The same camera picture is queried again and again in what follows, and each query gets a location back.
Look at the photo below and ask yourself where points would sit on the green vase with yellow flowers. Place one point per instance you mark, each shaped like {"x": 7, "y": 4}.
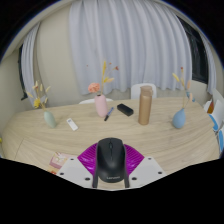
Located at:
{"x": 50, "y": 120}

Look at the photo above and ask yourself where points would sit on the black and blue marker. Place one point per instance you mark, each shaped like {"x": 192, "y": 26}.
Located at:
{"x": 108, "y": 114}

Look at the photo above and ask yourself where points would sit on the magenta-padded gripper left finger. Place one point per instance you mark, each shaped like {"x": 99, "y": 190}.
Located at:
{"x": 75, "y": 171}

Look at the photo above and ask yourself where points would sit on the wide white curtain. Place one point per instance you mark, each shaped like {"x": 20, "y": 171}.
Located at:
{"x": 133, "y": 40}

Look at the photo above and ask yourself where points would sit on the black computer mouse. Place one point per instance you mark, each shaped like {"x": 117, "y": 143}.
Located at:
{"x": 110, "y": 160}

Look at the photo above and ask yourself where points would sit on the tan drink bottle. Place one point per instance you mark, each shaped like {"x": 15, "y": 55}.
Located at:
{"x": 145, "y": 106}

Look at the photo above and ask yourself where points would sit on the blue vase with dried flowers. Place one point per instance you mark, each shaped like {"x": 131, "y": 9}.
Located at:
{"x": 179, "y": 119}

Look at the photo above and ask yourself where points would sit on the colourful printed mouse pad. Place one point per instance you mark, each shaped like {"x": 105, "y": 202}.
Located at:
{"x": 60, "y": 160}

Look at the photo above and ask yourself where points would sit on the small white remote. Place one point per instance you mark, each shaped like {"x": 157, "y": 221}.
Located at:
{"x": 72, "y": 124}

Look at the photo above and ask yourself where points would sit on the narrow white curtain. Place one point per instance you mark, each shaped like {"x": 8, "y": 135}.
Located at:
{"x": 210, "y": 70}
{"x": 30, "y": 63}

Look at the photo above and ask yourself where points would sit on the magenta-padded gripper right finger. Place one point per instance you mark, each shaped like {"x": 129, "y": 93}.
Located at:
{"x": 146, "y": 170}

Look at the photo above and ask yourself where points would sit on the white chair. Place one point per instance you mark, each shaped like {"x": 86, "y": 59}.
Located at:
{"x": 135, "y": 91}
{"x": 86, "y": 101}

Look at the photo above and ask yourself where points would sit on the white and blue chairs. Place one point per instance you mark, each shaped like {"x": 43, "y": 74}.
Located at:
{"x": 218, "y": 116}

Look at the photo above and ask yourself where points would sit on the small black box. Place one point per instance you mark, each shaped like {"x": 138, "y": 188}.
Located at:
{"x": 125, "y": 109}

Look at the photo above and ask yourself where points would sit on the dark window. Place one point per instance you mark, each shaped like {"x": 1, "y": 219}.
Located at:
{"x": 22, "y": 76}
{"x": 198, "y": 56}

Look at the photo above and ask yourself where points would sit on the pink vase with orange flowers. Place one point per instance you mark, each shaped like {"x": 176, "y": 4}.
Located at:
{"x": 101, "y": 106}

